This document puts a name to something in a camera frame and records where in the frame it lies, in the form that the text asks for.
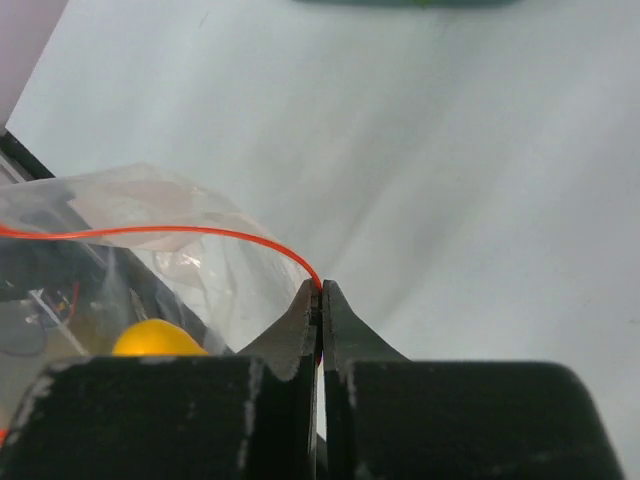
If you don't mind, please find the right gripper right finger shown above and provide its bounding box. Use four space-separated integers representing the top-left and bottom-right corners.
322 280 624 479

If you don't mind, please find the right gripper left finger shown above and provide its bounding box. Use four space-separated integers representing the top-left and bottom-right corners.
1 280 320 479

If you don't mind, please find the orange yellow toy mango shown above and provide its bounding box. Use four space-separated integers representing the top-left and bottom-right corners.
111 318 208 356

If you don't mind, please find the clear zip top bag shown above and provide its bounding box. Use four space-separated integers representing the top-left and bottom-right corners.
1 165 320 357

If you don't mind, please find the teal plastic fruit tray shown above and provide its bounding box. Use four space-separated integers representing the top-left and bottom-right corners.
299 0 516 9

